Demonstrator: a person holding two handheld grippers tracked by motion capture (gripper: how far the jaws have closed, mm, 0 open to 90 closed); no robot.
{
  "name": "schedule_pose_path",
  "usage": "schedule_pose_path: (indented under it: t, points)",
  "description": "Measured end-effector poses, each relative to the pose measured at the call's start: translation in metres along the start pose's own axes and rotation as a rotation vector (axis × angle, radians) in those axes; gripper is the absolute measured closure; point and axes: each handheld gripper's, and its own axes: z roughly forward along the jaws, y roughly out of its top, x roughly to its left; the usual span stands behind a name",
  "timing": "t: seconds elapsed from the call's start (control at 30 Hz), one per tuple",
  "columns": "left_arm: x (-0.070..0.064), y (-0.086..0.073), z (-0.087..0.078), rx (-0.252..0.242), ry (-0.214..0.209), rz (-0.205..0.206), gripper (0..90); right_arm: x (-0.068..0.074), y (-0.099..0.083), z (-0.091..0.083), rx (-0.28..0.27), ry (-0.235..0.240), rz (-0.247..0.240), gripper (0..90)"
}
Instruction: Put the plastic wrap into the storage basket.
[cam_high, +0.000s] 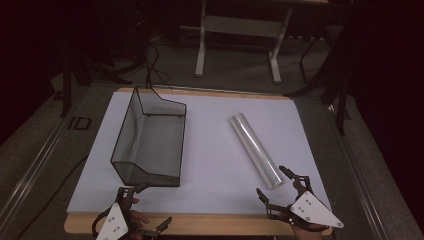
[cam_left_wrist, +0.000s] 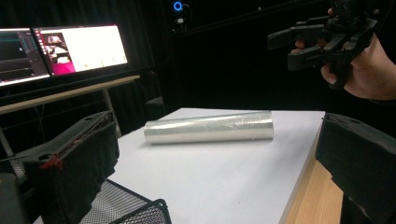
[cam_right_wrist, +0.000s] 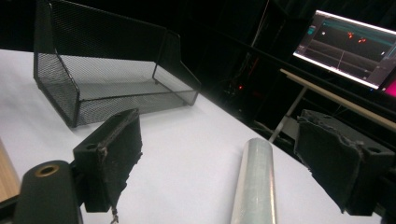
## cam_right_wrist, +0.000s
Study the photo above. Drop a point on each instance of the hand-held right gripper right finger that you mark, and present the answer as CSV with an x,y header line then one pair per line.
x,y
336,158

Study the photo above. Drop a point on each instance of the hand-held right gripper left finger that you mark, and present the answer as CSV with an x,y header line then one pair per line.
x,y
115,155

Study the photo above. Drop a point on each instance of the clear plastic wrap roll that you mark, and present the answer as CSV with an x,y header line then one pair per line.
x,y
257,183

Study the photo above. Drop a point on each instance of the light wooden desk with metal legs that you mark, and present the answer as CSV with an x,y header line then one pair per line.
x,y
339,99

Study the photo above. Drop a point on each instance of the wooden board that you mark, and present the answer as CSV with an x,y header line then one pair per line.
x,y
7,177

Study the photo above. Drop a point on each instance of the computer monitor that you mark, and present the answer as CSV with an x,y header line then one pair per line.
x,y
347,46

